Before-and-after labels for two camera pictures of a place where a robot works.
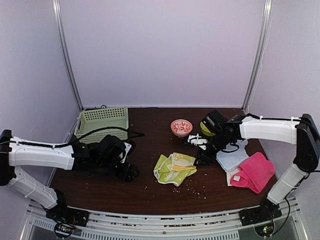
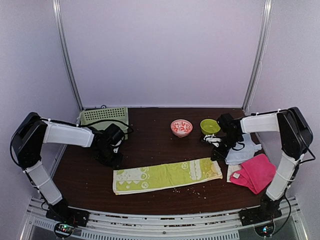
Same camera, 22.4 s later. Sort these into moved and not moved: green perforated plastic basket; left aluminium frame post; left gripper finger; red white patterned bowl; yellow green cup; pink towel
Moved: left gripper finger; yellow green cup
Not moved: red white patterned bowl; green perforated plastic basket; left aluminium frame post; pink towel
